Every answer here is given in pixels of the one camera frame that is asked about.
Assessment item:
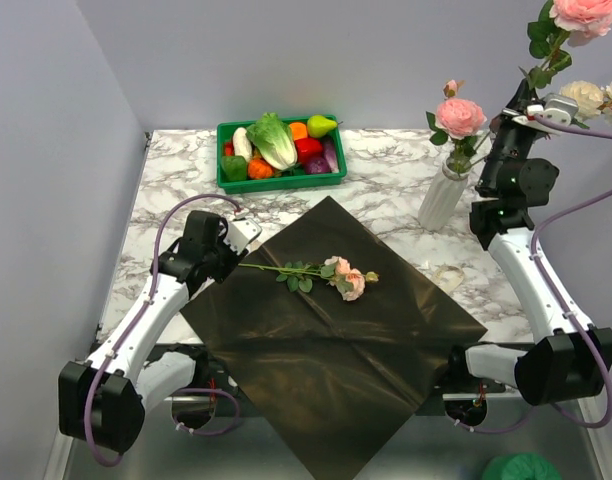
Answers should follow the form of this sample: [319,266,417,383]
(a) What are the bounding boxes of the orange bell pepper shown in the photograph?
[289,122,309,141]

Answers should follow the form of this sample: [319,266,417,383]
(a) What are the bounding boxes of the green plastic tray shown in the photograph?
[216,121,347,194]

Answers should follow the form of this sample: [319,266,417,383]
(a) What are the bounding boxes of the white ribbed vase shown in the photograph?
[417,156,470,231]

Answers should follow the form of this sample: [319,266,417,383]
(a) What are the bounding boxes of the purple cabbage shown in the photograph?
[303,156,332,175]

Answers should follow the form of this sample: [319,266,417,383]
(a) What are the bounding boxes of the red bell pepper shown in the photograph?
[294,137,323,165]

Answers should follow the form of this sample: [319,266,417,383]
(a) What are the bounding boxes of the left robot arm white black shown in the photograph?
[58,211,261,467]

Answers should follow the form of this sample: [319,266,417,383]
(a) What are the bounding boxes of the small pink rose stem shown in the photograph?
[239,256,380,302]

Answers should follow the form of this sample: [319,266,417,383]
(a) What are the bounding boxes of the black wrapping paper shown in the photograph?
[182,198,485,479]

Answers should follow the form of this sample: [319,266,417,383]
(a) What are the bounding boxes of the large pink rose stem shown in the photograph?
[426,80,488,176]

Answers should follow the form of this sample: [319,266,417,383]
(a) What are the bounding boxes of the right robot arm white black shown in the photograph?
[445,80,612,406]

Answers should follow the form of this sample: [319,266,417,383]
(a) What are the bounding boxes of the green bell pepper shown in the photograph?
[220,155,248,182]

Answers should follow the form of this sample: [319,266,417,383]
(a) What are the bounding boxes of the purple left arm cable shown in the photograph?
[83,193,245,467]

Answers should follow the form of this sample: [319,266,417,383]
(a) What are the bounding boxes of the green romaine lettuce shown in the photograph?
[246,113,297,171]

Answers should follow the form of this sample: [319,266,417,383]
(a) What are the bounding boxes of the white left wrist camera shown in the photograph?
[223,218,262,255]

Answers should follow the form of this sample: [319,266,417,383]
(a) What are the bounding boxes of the orange pumpkin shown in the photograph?
[247,157,275,180]

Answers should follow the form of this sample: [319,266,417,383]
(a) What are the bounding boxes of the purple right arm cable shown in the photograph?
[530,117,612,429]

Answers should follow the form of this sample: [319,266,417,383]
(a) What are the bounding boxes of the peach pink rose stem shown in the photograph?
[521,0,612,90]

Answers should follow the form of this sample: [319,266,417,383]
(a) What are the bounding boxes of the white flower stem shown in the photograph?
[460,79,612,169]

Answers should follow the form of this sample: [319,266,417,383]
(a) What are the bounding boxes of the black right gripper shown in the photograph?
[478,78,543,193]

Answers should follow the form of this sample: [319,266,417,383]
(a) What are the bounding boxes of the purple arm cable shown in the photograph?
[530,117,612,429]
[83,193,245,467]

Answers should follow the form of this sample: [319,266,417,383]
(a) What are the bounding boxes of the yellow-green pear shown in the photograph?
[306,115,339,139]

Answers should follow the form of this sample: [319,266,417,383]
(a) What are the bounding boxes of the red tomato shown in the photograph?
[223,142,235,156]

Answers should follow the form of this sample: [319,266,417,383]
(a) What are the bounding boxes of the white radish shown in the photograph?
[232,127,253,163]

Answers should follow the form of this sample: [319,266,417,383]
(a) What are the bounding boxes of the purple eggplant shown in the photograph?
[322,137,339,173]

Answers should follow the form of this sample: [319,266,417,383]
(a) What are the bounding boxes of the cream ribbon gold text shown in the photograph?
[429,264,466,293]

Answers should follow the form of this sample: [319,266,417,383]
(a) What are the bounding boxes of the green cloth bundle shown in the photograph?
[480,453,562,480]

